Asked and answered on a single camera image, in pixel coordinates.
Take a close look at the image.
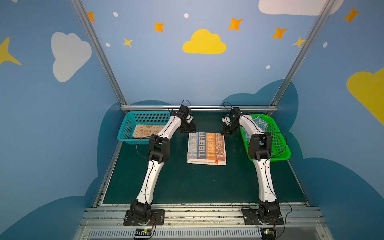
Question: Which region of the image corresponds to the teal pattern towel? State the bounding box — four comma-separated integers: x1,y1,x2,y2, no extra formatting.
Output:
242,117,269,142

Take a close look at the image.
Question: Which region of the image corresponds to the small circuit board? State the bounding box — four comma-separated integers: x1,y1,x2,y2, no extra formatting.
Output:
133,229,153,240
261,228,276,240

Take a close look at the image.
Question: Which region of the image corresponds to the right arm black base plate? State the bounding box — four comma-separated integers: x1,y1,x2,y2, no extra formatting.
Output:
241,207,284,225

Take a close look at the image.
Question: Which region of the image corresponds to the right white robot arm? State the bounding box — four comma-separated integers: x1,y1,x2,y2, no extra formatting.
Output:
222,107,281,224

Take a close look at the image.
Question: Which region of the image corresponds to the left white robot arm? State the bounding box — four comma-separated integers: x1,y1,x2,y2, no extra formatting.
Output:
128,105,196,223

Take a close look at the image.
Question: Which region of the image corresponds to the horizontal aluminium frame rail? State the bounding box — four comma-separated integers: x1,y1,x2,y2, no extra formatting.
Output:
121,105,278,112

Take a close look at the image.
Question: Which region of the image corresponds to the aluminium frame post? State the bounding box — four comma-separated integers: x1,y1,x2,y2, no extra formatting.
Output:
266,0,336,116
71,0,127,105

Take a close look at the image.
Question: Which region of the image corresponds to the right small circuit board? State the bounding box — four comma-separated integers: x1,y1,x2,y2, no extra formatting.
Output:
261,228,276,240

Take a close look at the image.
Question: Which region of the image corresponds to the right aluminium frame post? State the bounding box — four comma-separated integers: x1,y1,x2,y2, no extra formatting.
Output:
266,0,336,116

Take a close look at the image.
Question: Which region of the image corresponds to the left small circuit board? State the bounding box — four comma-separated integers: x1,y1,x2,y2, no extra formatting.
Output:
133,229,153,240

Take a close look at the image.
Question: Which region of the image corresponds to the left aluminium frame post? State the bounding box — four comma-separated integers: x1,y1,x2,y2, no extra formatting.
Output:
71,0,127,105

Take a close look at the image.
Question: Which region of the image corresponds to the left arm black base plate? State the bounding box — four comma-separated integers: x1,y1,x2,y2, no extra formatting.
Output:
123,210,165,226

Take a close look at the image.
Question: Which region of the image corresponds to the orange bunny pattern towel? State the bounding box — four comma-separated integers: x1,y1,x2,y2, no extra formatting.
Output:
132,125,165,139

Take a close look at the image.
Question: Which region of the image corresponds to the teal plastic basket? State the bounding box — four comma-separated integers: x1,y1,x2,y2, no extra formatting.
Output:
118,111,170,145

